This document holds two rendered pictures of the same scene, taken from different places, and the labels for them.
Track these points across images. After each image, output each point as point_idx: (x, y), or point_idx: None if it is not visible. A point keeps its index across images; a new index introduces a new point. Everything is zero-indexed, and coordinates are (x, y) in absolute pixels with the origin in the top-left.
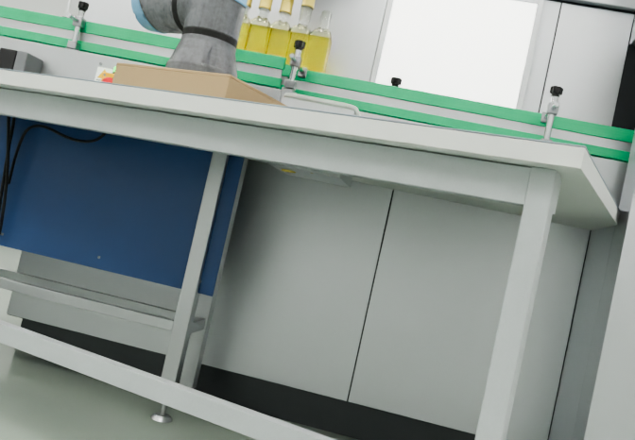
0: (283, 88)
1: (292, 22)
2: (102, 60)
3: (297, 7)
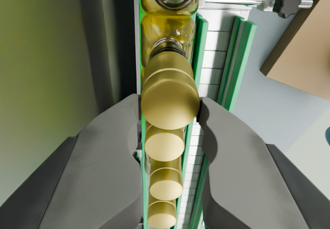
0: (251, 8)
1: (39, 125)
2: None
3: (4, 160)
